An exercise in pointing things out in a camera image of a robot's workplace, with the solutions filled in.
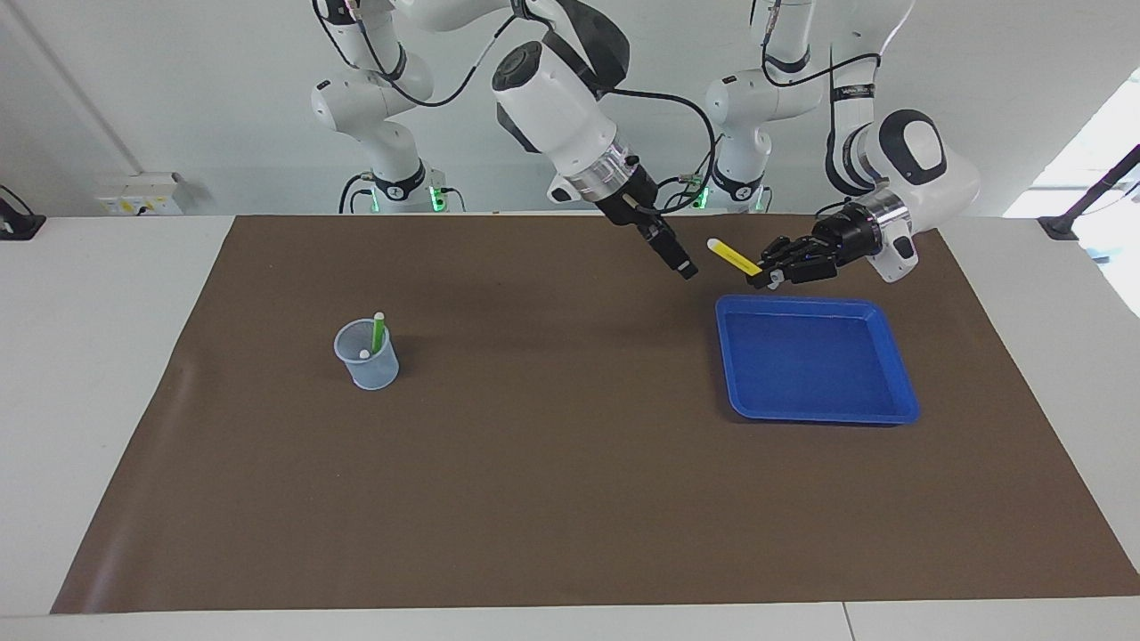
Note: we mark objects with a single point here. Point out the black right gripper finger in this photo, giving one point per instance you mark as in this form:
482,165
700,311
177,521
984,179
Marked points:
679,258
652,239

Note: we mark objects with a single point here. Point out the black angled stand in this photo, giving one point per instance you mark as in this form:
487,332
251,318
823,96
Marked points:
1064,223

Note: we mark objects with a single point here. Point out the yellow highlighter pen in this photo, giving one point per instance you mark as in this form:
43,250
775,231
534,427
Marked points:
735,258

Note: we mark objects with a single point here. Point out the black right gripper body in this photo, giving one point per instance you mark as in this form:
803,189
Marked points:
634,200

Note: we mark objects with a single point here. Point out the green highlighter pen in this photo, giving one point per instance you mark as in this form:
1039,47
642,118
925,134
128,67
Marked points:
378,334

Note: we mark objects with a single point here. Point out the white wall socket box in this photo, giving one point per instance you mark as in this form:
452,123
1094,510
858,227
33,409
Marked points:
142,196

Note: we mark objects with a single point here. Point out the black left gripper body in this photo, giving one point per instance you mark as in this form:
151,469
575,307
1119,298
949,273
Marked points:
846,239

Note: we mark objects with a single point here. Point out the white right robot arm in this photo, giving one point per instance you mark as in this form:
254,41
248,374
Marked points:
552,111

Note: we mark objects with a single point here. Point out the blue plastic tray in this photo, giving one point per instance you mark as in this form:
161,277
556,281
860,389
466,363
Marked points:
815,365

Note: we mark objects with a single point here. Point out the brown table mat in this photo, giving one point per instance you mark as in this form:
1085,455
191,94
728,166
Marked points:
534,499

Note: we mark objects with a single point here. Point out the translucent mesh pen cup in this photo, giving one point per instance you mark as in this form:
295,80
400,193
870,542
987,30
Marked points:
374,374

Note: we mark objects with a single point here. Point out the black table clamp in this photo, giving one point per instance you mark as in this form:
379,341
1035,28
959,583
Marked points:
22,227

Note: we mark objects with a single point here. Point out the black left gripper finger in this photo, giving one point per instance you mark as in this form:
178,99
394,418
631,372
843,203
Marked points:
788,249
797,273

